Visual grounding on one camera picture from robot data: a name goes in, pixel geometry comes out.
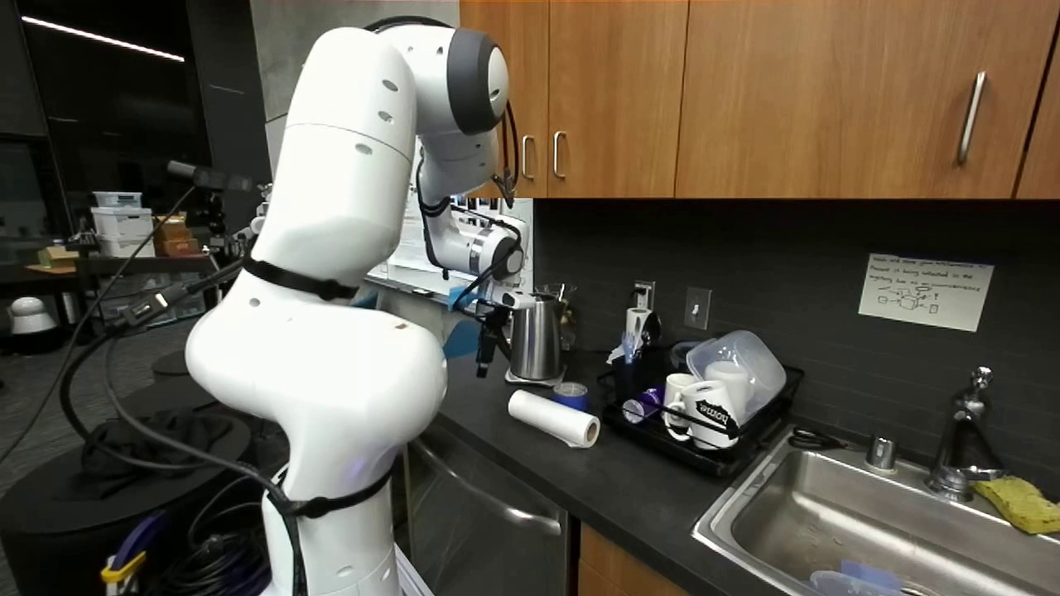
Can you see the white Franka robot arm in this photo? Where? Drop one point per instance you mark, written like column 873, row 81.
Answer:
column 320, row 377

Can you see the plain white mug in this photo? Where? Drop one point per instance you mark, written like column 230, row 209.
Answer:
column 678, row 402

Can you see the white paper towel roll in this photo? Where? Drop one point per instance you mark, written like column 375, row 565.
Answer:
column 550, row 419

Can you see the black dish rack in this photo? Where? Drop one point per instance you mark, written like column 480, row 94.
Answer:
column 730, row 451

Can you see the blue plastic item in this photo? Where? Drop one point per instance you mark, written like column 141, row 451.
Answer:
column 855, row 576

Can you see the yellow flat item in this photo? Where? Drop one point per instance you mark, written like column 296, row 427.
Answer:
column 55, row 260

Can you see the small purple cup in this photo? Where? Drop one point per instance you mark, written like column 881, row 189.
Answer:
column 639, row 404

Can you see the white dome object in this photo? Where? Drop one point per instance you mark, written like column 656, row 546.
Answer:
column 33, row 316

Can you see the brown box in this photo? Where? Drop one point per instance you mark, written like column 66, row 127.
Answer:
column 178, row 236

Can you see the chrome faucet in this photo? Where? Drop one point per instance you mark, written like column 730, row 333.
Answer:
column 966, row 434

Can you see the small metal cup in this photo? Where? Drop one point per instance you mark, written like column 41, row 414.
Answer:
column 881, row 451

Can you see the ceiling light strip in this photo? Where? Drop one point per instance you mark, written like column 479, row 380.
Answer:
column 104, row 37

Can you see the wooden upper cabinet door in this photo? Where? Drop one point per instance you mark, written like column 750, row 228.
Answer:
column 530, row 68
column 1046, row 144
column 616, row 102
column 840, row 102

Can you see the stainless steel sink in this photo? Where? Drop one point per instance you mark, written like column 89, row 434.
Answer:
column 840, row 518

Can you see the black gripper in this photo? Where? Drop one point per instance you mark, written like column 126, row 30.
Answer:
column 490, row 316

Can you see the black round pedestal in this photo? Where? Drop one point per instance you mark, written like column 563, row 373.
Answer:
column 43, row 541

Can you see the white handwritten paper note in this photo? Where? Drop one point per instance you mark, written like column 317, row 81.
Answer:
column 925, row 289

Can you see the blue tape roll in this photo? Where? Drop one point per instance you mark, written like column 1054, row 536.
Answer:
column 571, row 391

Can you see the white mug with print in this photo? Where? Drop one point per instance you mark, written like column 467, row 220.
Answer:
column 716, row 414

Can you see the wooden lower cabinet door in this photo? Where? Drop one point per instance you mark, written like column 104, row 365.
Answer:
column 616, row 569

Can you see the white kettle base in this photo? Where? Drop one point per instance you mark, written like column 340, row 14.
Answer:
column 534, row 381

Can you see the yellow sponge cloth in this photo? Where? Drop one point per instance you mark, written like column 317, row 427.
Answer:
column 1021, row 500

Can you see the steel electric kettle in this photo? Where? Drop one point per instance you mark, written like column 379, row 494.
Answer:
column 543, row 336

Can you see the white storage boxes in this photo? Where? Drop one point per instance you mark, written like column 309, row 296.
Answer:
column 121, row 228

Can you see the stainless steel dishwasher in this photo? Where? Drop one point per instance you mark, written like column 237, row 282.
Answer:
column 485, row 530

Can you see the wooden cabinet door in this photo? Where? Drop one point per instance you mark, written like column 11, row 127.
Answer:
column 530, row 68
column 840, row 102
column 616, row 569
column 1046, row 144
column 616, row 102

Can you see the clear plastic container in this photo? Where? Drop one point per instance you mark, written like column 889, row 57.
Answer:
column 740, row 369

